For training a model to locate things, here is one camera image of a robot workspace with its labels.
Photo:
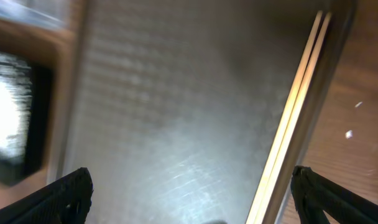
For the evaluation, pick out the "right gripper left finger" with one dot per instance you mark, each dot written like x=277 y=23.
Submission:
x=67 y=200

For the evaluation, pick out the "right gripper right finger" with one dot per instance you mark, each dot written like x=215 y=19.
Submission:
x=315 y=197

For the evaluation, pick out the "pile of white rice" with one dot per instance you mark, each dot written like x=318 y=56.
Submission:
x=15 y=102

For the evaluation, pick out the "wooden chopstick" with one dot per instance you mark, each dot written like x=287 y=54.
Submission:
x=283 y=134
x=320 y=36

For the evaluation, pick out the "black plastic tray bin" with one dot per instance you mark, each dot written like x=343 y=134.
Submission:
x=42 y=79

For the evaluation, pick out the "brown serving tray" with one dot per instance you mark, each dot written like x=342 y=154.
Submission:
x=173 y=106

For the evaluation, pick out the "clear plastic bin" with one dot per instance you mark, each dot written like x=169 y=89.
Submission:
x=48 y=14

